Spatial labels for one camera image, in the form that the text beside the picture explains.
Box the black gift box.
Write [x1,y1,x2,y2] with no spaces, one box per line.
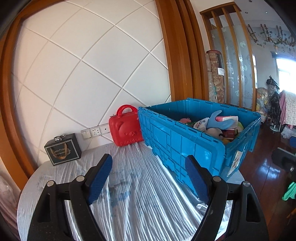
[44,133,82,166]

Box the red bear toy suitcase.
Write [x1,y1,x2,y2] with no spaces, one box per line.
[108,104,144,147]

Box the pink tissue pack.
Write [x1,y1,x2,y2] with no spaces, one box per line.
[216,116,238,129]

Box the rolled patterned carpet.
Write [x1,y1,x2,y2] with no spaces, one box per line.
[206,50,225,103]

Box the blue plastic storage crate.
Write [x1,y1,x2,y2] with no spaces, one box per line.
[138,98,261,193]

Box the blue plastic boomerang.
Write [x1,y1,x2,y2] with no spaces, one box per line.
[206,110,235,130]

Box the white wall socket panel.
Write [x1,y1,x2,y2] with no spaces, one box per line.
[81,123,110,139]

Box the pink pig plush toy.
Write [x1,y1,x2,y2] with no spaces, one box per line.
[179,118,192,124]

